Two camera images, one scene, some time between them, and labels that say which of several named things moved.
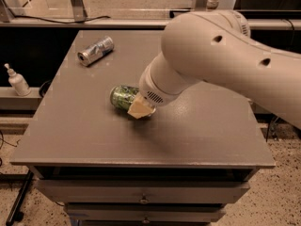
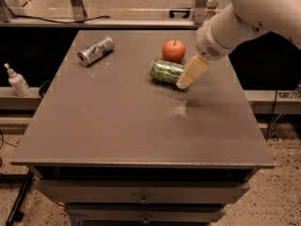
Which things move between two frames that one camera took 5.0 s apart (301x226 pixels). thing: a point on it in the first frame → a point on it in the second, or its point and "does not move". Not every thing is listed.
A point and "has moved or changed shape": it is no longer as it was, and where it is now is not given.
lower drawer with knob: x=146 y=213 does not move
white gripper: x=150 y=93 → x=207 y=44
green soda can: x=122 y=96 has moved or changed shape
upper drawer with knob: x=141 y=190 does not move
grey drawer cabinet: x=182 y=165 does not move
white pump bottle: x=18 y=82 does not move
